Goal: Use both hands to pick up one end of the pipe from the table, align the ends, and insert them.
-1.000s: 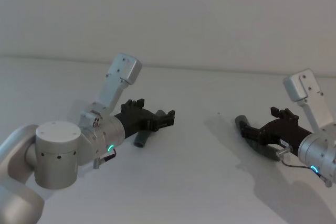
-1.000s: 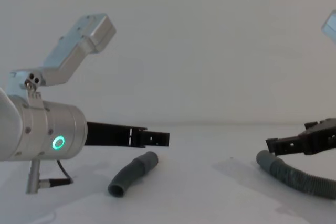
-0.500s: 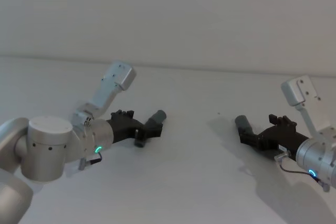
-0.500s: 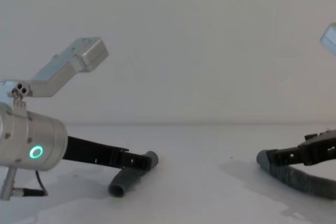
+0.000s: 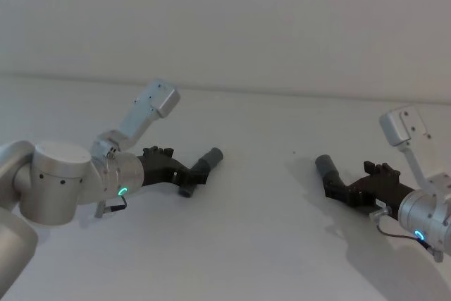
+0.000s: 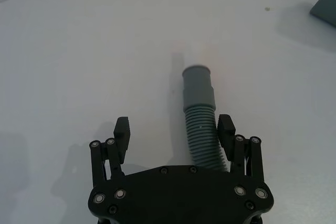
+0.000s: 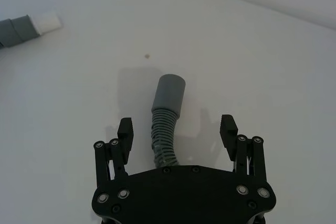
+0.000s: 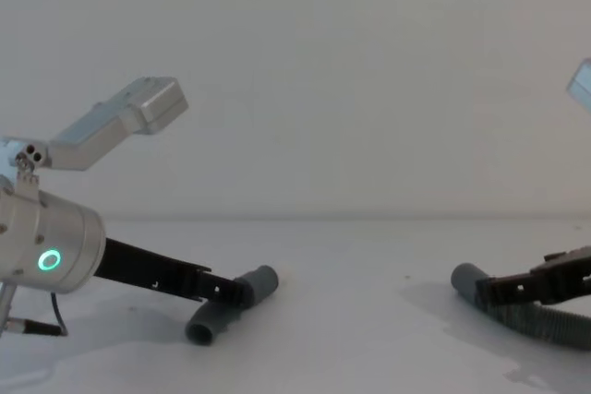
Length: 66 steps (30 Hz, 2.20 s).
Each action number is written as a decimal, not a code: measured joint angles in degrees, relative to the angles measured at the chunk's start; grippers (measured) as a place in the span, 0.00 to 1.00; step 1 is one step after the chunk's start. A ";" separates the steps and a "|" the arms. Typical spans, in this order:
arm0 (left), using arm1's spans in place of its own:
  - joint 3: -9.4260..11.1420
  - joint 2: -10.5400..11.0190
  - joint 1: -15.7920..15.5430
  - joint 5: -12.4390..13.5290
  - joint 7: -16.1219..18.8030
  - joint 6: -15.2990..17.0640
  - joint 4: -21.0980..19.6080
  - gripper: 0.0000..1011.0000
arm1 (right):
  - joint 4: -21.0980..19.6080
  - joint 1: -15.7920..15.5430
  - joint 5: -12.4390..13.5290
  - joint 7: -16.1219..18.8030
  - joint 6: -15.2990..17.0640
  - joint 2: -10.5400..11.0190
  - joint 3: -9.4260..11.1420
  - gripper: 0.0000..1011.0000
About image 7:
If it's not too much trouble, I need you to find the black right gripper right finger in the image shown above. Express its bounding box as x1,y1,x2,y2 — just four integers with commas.
219,114,269,183

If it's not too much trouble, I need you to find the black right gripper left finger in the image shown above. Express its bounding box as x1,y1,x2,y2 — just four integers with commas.
93,118,135,187

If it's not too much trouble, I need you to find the grey plastic pipe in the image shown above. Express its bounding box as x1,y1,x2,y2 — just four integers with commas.
0,14,41,50

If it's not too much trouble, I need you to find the grey corrugated hose with cuff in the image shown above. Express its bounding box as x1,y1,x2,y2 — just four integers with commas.
150,73,187,168

